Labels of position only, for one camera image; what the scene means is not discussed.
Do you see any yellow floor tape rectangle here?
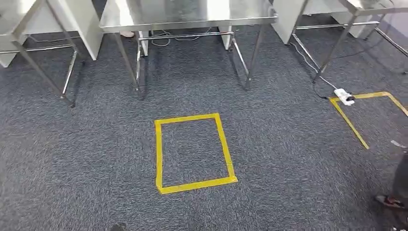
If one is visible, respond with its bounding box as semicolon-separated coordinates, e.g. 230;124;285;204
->
328;91;408;150
154;113;239;195

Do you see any steel bench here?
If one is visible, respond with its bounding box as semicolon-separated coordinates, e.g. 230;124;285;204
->
0;0;81;108
99;0;279;92
291;0;408;83

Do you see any white desk panel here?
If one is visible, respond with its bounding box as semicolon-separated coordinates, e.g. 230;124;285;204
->
271;0;310;45
47;0;104;61

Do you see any white power strip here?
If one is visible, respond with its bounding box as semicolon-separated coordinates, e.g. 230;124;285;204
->
333;88;356;107

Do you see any person's foot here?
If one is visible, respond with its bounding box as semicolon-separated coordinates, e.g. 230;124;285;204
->
374;194;408;211

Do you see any loose cable bundle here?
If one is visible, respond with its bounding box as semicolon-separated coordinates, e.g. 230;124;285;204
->
149;28;214;48

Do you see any white power cable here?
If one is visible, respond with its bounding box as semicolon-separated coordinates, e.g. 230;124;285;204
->
288;41;339;91

